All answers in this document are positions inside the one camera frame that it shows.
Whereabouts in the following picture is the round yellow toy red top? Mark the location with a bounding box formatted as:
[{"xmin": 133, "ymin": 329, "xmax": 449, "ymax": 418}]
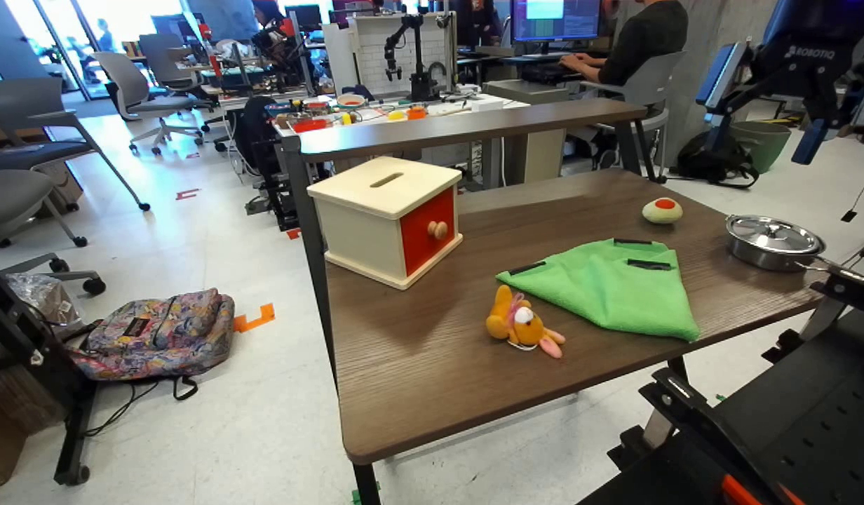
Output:
[{"xmin": 641, "ymin": 192, "xmax": 687, "ymax": 230}]

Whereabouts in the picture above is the colourful patterned backpack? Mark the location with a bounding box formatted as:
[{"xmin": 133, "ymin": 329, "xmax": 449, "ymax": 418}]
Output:
[{"xmin": 68, "ymin": 285, "xmax": 240, "ymax": 383}]

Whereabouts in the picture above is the orange plastic piece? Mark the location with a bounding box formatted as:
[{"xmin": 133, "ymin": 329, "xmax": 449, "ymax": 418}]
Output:
[{"xmin": 234, "ymin": 299, "xmax": 279, "ymax": 337}]

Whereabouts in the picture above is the computer monitor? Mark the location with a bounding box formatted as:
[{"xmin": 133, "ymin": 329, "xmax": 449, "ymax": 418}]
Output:
[{"xmin": 507, "ymin": 0, "xmax": 607, "ymax": 48}]

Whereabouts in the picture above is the black metal stand frame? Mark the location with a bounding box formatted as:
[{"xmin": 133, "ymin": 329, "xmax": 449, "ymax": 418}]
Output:
[{"xmin": 0, "ymin": 258, "xmax": 101, "ymax": 487}]

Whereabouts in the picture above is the person in black shirt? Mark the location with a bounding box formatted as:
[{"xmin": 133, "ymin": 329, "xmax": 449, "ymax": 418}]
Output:
[{"xmin": 559, "ymin": 0, "xmax": 693, "ymax": 89}]

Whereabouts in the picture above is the silver pot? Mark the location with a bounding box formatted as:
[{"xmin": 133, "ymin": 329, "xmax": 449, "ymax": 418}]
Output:
[{"xmin": 728, "ymin": 222, "xmax": 833, "ymax": 281}]

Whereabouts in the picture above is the green bin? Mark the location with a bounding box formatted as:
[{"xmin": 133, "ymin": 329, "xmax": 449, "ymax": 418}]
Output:
[{"xmin": 729, "ymin": 119, "xmax": 794, "ymax": 177}]

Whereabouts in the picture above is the wooden box red drawer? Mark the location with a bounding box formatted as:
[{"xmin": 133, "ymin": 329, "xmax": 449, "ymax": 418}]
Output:
[{"xmin": 305, "ymin": 153, "xmax": 467, "ymax": 292}]

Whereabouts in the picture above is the grey chair of person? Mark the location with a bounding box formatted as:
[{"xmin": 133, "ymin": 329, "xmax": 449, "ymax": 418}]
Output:
[{"xmin": 575, "ymin": 54, "xmax": 674, "ymax": 181}]

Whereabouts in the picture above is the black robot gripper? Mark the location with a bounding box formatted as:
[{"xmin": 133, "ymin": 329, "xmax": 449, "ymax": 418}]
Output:
[{"xmin": 695, "ymin": 0, "xmax": 864, "ymax": 169}]

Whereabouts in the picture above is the black robot mount frame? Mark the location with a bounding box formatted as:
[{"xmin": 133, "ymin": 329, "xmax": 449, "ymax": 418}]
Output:
[{"xmin": 579, "ymin": 264, "xmax": 864, "ymax": 505}]

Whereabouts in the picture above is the small grey office chair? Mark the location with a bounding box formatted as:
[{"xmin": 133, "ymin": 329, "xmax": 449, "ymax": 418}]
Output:
[{"xmin": 92, "ymin": 48, "xmax": 207, "ymax": 156}]

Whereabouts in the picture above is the grey long table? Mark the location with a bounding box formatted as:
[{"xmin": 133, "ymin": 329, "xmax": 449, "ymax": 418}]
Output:
[{"xmin": 276, "ymin": 96, "xmax": 651, "ymax": 236}]

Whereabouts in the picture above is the large grey office chair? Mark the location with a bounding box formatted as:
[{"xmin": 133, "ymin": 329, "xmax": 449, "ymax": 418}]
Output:
[{"xmin": 0, "ymin": 76, "xmax": 109, "ymax": 298}]

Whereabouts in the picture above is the green cloth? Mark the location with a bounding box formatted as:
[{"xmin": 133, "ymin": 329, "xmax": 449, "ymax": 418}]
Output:
[{"xmin": 493, "ymin": 236, "xmax": 705, "ymax": 344}]

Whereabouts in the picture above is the orange plush toy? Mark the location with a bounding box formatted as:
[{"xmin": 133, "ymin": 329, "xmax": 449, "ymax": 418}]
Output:
[{"xmin": 484, "ymin": 284, "xmax": 568, "ymax": 361}]

